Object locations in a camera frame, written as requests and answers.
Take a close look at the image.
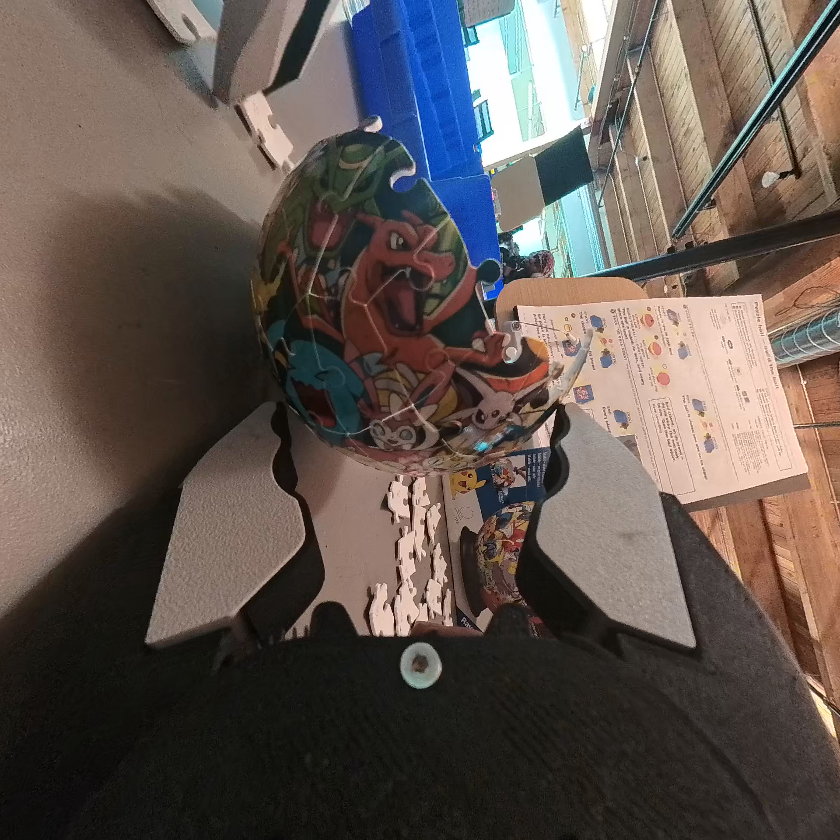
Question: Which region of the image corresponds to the colourful cartoon puzzle ball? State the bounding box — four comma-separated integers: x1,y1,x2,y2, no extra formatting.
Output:
249,117,595,476

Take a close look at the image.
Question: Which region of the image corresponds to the silver ribbed duct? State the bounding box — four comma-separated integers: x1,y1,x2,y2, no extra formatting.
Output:
768,307,840,370

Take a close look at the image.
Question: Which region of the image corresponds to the blue puzzle box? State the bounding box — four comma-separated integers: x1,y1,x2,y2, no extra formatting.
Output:
441,449,559,639

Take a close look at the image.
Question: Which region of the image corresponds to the brown cardboard panel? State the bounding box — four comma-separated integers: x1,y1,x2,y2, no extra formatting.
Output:
491,156,547,225

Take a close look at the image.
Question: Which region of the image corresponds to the teal metal rail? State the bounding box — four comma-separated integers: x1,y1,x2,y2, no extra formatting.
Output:
671,0,840,242

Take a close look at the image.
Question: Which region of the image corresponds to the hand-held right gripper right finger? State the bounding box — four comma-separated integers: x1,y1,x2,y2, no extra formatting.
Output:
516,402,698,651

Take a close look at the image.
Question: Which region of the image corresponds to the black flat panel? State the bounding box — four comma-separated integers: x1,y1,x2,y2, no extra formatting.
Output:
533,126,593,206

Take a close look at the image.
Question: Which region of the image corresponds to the pile of white puzzle pieces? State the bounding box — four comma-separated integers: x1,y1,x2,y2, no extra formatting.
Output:
367,476,455,639

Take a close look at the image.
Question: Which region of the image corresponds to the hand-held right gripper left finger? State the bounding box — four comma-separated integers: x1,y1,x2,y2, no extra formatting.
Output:
144,400,326,651

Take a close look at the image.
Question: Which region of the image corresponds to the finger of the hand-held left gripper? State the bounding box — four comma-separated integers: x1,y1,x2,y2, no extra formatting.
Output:
212,0,333,107
144,0,222,47

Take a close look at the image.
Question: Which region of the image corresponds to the white curved puzzle piece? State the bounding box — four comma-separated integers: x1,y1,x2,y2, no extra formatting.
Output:
234,91,296,173

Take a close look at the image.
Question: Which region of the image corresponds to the black metal pole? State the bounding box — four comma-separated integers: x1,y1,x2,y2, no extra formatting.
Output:
591,225,840,286

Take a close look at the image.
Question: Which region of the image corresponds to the printed instruction sheet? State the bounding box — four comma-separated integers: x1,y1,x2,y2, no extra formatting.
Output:
515,295,810,506

